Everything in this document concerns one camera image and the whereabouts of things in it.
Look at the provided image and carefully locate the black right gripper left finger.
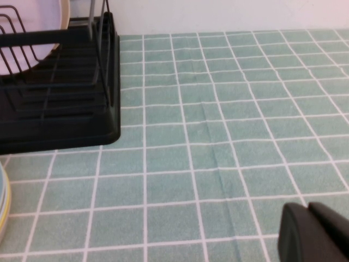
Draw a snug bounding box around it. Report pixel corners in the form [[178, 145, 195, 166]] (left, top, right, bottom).
[[277, 203, 349, 262]]

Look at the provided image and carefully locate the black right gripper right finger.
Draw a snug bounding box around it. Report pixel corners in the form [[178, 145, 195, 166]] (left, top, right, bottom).
[[309, 201, 349, 243]]

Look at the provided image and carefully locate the pink round plate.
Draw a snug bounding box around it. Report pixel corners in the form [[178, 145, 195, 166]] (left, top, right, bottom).
[[0, 0, 65, 76]]

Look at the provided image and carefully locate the black dish drying rack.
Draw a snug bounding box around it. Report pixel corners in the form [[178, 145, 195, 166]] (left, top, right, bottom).
[[0, 12, 122, 155]]

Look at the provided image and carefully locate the yellow rimmed plate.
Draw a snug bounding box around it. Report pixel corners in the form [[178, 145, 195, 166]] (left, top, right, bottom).
[[0, 185, 12, 243]]

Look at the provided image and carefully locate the light blue plate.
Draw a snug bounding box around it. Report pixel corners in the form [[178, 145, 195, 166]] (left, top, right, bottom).
[[0, 160, 10, 197]]

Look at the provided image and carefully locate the cream round plate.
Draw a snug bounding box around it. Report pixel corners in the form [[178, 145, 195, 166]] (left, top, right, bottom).
[[57, 0, 71, 50]]

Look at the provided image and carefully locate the green checked tablecloth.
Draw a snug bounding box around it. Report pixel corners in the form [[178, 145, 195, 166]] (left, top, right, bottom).
[[0, 28, 349, 262]]

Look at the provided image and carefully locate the black wire dish rack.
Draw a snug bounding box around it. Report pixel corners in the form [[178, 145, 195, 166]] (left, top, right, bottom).
[[0, 0, 114, 121]]

